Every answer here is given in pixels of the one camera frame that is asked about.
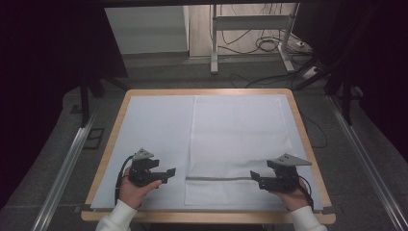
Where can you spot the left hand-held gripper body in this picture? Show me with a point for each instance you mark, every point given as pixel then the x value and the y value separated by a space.
pixel 142 170

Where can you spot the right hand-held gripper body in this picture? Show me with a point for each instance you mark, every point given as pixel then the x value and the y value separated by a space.
pixel 287 176

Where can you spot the white mesh laundry bag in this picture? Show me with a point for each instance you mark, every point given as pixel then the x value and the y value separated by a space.
pixel 237 134

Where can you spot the person's right hand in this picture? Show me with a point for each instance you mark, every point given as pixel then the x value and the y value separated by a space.
pixel 296 199

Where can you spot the person's left hand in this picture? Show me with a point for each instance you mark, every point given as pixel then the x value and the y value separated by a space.
pixel 131 192

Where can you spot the white table mat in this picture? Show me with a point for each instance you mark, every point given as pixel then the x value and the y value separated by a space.
pixel 154 128

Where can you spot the black floor plate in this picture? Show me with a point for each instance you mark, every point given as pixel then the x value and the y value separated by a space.
pixel 94 138

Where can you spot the wooden table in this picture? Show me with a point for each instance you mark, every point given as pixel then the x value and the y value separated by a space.
pixel 208 218

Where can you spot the black metal stand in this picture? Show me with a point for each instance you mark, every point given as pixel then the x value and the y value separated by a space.
pixel 85 102
pixel 346 96

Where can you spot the white power strip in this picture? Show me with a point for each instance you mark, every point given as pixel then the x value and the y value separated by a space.
pixel 310 72

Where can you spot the grey cabinet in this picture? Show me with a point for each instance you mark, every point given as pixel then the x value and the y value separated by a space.
pixel 144 29

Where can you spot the dark curtain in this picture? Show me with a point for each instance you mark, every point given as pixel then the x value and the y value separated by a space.
pixel 41 64
pixel 378 64

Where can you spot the aluminium rail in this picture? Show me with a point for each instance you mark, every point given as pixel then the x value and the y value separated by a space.
pixel 61 179
pixel 365 154

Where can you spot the white desk frame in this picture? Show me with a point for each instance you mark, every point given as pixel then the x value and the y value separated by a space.
pixel 250 22

